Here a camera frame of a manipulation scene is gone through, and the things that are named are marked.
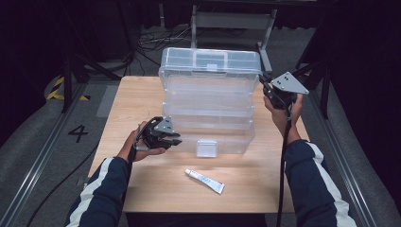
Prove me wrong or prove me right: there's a black metal stand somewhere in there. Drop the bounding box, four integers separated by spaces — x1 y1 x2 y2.
279 60 333 120
61 53 123 114

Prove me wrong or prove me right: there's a white ointment tube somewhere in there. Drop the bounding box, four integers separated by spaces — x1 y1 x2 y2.
183 168 226 195

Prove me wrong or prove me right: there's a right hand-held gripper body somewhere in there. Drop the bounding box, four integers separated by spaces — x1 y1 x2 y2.
266 71 310 111

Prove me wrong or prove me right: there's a person's left hand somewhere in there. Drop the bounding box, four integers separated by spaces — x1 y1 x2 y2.
116 121 166 164

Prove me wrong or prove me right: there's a yellow black hazard tape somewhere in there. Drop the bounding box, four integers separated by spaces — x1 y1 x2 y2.
45 76 92 102

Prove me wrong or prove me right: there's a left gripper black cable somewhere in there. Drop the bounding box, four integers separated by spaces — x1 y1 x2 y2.
127 124 149 166

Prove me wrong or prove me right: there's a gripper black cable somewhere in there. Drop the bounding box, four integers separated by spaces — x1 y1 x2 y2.
127 124 149 166
275 107 293 227

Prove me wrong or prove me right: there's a person's right hand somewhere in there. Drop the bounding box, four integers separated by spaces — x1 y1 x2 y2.
264 94 305 146

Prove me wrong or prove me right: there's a bundle of floor cables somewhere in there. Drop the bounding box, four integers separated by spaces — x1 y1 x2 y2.
135 26 194 73

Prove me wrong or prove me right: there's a grey metal stand frame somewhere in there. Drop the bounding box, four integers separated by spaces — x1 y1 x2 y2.
187 4 278 74

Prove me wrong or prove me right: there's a clear plastic storage box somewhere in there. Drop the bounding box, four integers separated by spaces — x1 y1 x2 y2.
158 46 263 159

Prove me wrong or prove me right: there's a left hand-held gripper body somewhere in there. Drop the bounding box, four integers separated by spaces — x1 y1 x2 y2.
140 115 175 148

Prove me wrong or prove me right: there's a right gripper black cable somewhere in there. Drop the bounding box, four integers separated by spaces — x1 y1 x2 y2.
275 107 293 227

